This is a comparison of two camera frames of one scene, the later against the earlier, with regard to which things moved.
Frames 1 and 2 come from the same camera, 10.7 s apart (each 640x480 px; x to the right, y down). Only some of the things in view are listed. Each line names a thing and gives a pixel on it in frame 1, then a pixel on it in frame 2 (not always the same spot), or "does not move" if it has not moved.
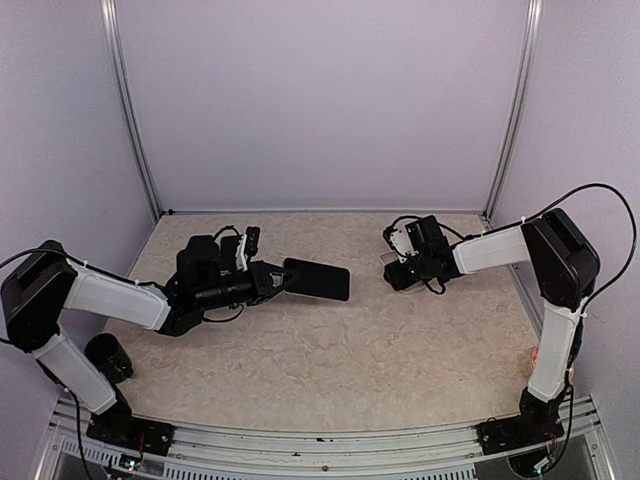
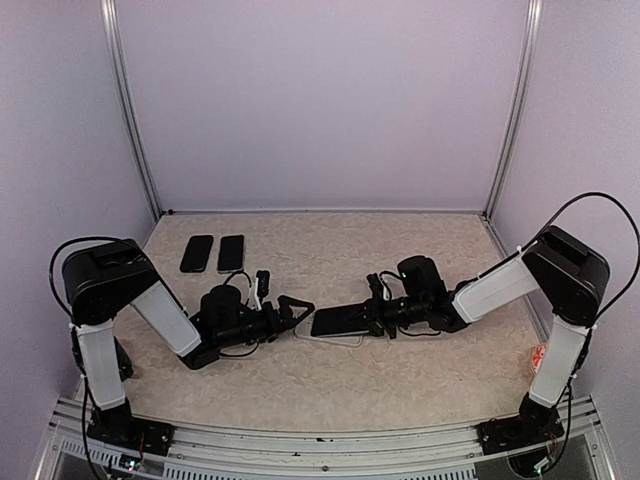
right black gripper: x=399 y=279 -> x=375 y=320
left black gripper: x=261 y=281 -> x=288 y=320
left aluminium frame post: x=110 y=10 does not move
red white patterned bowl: x=534 y=357 does not move
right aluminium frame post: x=506 y=151 does not move
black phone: x=228 y=250 does not move
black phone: x=319 y=280 -> x=348 y=319
